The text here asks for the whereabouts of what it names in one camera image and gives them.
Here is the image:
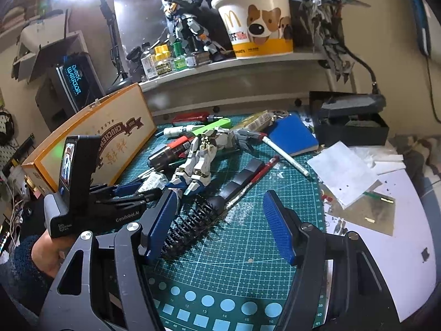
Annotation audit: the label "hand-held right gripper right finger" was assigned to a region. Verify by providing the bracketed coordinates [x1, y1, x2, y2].
[263, 190, 402, 331]

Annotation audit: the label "black headphones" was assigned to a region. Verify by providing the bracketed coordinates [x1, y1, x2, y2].
[0, 108, 16, 146]

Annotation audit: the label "red white marker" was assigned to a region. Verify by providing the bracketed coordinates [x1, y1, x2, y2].
[168, 136, 194, 150]

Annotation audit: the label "black model stand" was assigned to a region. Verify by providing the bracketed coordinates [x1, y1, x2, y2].
[318, 49, 386, 117]

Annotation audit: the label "red pen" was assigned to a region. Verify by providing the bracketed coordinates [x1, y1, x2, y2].
[223, 156, 280, 212]

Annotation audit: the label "white gold robot model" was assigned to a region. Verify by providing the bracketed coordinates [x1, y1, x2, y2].
[165, 127, 270, 198]

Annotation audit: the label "green cap bottle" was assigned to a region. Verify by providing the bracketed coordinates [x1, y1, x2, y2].
[172, 41, 187, 71]

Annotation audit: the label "white tissue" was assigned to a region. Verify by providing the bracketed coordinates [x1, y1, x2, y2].
[349, 146, 404, 176]

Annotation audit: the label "yellow green packet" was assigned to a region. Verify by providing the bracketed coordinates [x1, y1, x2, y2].
[237, 110, 273, 132]

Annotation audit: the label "green cutting mat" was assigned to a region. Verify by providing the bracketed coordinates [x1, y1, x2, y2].
[114, 110, 329, 331]

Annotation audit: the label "black hairbrush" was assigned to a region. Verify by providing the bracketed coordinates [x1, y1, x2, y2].
[158, 159, 267, 260]

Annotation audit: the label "black desk lamp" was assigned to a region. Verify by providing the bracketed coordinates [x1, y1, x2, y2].
[97, 0, 139, 94]

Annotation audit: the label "grey metal plate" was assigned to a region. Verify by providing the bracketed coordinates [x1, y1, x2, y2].
[323, 179, 397, 237]

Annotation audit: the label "clear bottle with label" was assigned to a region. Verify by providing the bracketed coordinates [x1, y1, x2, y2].
[141, 43, 156, 81]

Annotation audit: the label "white pegboard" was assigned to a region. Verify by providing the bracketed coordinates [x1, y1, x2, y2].
[0, 136, 36, 181]

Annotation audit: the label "paper bucket with dog print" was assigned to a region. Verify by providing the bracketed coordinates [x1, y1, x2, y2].
[211, 0, 294, 59]

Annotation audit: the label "dark blue white robot model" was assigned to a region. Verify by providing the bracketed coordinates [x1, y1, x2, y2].
[153, 0, 224, 63]

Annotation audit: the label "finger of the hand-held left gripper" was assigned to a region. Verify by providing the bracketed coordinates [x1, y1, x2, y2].
[94, 193, 165, 211]
[90, 183, 154, 198]

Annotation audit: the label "black computer case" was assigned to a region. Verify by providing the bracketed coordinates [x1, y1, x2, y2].
[34, 51, 106, 132]

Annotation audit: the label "person's left forearm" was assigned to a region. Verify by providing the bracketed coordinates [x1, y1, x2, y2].
[0, 236, 52, 306]

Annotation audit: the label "blue notebook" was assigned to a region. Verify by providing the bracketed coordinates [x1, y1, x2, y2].
[267, 113, 319, 158]

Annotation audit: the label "black open box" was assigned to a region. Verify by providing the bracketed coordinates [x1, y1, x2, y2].
[314, 108, 391, 148]

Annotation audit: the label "red translucent box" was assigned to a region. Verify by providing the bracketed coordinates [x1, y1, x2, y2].
[171, 112, 211, 125]

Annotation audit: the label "yellow cap bottle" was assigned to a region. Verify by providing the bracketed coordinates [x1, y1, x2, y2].
[159, 45, 172, 74]
[153, 53, 166, 76]

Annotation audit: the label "dark winged robot model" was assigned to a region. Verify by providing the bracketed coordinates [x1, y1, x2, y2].
[292, 0, 374, 84]

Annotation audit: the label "white pen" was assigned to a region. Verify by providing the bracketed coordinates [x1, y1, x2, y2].
[262, 137, 311, 177]

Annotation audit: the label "white desktop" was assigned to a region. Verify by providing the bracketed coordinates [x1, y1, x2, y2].
[299, 107, 440, 328]

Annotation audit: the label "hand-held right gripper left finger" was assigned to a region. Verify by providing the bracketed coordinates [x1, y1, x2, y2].
[38, 189, 180, 331]

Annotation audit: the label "camouflage cloth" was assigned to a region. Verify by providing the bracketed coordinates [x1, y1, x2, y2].
[389, 134, 441, 195]

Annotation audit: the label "green box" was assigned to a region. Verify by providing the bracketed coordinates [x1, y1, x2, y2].
[189, 119, 232, 136]

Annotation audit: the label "person's left hand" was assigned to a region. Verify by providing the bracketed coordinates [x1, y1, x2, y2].
[31, 232, 74, 280]

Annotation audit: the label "grey white printer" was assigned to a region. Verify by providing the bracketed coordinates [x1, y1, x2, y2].
[13, 17, 87, 84]

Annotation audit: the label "white shelf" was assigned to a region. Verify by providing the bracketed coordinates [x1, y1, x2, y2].
[138, 50, 348, 94]

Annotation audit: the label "wooden box with orange border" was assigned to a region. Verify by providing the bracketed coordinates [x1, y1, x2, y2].
[21, 83, 158, 198]

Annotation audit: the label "white marker tube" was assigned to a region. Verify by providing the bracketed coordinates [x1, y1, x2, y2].
[163, 126, 194, 139]

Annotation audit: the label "white blue curved device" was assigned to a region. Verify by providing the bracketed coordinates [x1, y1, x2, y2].
[402, 0, 435, 56]

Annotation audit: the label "white paper sheet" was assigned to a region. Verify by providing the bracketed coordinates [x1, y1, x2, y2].
[306, 141, 384, 210]

